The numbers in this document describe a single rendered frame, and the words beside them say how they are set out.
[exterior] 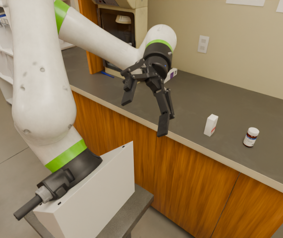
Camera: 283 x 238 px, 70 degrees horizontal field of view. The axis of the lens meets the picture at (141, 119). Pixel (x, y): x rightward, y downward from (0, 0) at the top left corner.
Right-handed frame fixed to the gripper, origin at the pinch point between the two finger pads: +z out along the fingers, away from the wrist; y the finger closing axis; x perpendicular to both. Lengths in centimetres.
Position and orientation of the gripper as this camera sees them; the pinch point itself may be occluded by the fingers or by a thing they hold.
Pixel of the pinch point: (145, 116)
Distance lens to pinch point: 48.9
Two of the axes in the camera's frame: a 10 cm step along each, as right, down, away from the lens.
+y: -6.4, -5.6, -5.2
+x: 7.5, -3.1, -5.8
